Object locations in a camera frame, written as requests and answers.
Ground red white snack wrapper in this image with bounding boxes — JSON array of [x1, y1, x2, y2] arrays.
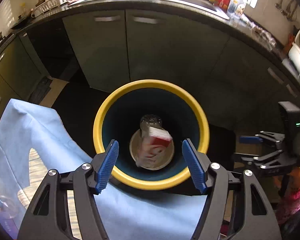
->
[[135, 126, 173, 168]]

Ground purple cardboard box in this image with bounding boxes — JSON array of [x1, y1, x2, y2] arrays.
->
[[0, 217, 19, 239]]

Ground pink sleeved right forearm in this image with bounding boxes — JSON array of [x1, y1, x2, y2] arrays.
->
[[275, 178, 300, 225]]

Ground yellow rimmed trash bin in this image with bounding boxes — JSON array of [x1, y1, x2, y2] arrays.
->
[[93, 79, 210, 190]]

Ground person right hand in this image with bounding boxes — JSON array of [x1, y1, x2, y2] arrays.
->
[[273, 167, 300, 190]]

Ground blue patterned tablecloth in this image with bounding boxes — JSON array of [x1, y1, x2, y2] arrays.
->
[[0, 98, 208, 240]]

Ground green lower cabinets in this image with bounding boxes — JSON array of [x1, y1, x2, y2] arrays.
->
[[0, 2, 300, 133]]

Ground dark floor mat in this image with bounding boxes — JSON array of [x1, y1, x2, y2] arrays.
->
[[28, 76, 52, 105]]

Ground white dish rack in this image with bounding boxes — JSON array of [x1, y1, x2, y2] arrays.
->
[[31, 0, 70, 18]]

